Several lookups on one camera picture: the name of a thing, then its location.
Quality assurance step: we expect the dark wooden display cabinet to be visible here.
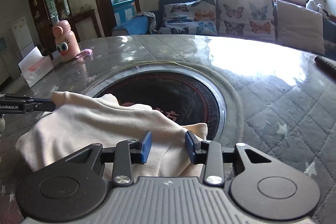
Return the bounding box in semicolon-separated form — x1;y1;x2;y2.
28;0;73;57

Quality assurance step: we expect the white refrigerator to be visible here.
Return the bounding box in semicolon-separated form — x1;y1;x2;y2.
11;17;35;58

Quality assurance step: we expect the right butterfly print cushion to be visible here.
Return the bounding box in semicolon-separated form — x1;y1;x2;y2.
218;0;276;42

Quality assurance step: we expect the black white plush toy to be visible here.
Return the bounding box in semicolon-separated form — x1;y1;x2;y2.
305;0;329;19

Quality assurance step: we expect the plain beige cushion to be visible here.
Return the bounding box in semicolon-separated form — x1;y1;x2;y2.
276;0;325;55

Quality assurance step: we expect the butterfly print cushion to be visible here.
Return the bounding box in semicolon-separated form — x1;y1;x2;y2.
218;0;276;42
158;0;217;36

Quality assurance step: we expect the left butterfly print cushion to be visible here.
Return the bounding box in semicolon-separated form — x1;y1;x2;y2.
158;0;217;36

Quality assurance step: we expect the white tissue box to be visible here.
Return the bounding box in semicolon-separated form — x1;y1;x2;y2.
18;47;54;88

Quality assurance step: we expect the black remote control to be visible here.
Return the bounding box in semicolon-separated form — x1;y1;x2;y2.
314;56;336;77

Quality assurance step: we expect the pink bottle strap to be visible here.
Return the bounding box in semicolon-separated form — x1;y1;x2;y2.
75;49;94;59

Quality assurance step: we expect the blue cloth on sofa arm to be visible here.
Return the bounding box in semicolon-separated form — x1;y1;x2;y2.
112;12;158;36

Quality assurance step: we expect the black round induction cooktop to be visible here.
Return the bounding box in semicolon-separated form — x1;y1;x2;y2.
95;71;226;140

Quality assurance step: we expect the dark blue sofa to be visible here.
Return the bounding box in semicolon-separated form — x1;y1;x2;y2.
149;0;335;59

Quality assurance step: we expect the pink cartoon water bottle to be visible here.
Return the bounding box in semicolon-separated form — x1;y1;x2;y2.
52;20;80;63

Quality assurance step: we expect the dark wooden side table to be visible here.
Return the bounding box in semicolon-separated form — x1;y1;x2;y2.
70;9;102;42

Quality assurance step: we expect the cream beige garment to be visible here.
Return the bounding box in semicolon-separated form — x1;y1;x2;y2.
15;92;208;177

